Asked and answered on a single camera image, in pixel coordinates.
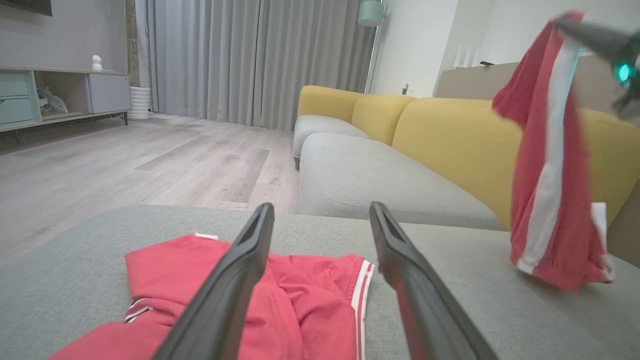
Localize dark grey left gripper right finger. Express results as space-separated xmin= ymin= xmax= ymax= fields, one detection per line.
xmin=369 ymin=201 xmax=501 ymax=360

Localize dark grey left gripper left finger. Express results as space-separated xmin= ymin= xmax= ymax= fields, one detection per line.
xmin=152 ymin=202 xmax=275 ymax=360

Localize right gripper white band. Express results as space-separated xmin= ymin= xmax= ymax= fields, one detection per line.
xmin=555 ymin=16 xmax=640 ymax=119

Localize red basketball jersey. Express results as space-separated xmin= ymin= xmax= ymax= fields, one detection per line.
xmin=49 ymin=232 xmax=376 ymax=360

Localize red shorts with white stripes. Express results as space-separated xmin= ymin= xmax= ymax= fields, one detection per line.
xmin=491 ymin=11 xmax=616 ymax=292

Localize beige partition counter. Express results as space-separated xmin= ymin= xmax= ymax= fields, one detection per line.
xmin=434 ymin=54 xmax=640 ymax=128

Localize large grey sofa seat cushion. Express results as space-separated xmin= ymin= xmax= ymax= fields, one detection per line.
xmin=298 ymin=131 xmax=503 ymax=232

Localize wide yellow sofa back cushion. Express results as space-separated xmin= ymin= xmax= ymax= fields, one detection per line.
xmin=392 ymin=97 xmax=640 ymax=232

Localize small grey sofa seat cushion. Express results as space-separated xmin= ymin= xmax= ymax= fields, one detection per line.
xmin=292 ymin=114 xmax=371 ymax=171

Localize narrow yellow sofa back cushion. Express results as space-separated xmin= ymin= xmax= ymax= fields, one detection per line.
xmin=351 ymin=94 xmax=417 ymax=146
xmin=297 ymin=85 xmax=365 ymax=124

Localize white ribbed cylinder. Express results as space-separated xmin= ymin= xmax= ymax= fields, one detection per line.
xmin=129 ymin=86 xmax=151 ymax=121

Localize mint green floor lamp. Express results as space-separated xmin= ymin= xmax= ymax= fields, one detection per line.
xmin=357 ymin=0 xmax=391 ymax=96

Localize low grey mint TV cabinet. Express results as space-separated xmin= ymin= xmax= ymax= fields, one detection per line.
xmin=0 ymin=65 xmax=132 ymax=133

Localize grey pleated curtain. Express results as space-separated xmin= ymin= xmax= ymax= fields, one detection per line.
xmin=135 ymin=0 xmax=378 ymax=132

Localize grey stuffed toy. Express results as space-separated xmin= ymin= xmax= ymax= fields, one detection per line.
xmin=37 ymin=88 xmax=68 ymax=115

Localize wooden pillar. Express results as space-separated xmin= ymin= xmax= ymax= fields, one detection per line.
xmin=124 ymin=0 xmax=141 ymax=88

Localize dark wall television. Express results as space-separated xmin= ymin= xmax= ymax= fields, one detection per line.
xmin=0 ymin=0 xmax=53 ymax=17

